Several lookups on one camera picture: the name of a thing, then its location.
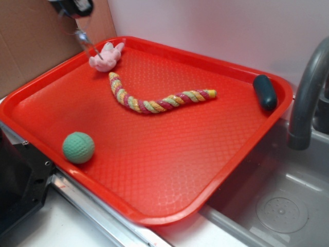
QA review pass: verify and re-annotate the green dimpled ball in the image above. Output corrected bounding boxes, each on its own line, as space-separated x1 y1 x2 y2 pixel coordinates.
62 132 95 164

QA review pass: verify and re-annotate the brown cardboard sheet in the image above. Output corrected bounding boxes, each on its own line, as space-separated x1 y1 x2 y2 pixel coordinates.
1 1 116 98

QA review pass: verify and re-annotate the red plastic tray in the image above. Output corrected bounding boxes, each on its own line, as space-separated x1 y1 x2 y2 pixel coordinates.
1 37 293 226

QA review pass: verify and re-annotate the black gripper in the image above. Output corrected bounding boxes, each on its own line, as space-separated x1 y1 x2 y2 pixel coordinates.
48 0 94 19

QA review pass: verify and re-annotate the grey plastic sink basin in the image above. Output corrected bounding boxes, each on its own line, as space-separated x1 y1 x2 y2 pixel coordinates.
200 120 328 246

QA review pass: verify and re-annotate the dark oblong capsule object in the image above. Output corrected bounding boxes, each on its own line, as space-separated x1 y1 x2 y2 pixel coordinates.
252 75 278 111

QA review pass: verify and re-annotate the multicolour twisted rope toy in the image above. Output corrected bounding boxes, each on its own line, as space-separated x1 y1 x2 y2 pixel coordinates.
108 72 218 115

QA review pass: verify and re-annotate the grey sink faucet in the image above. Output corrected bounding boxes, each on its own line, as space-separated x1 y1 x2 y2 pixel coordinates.
287 37 328 150

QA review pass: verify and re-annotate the pink plush bunny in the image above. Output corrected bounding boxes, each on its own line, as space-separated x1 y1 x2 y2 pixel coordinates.
89 42 125 72

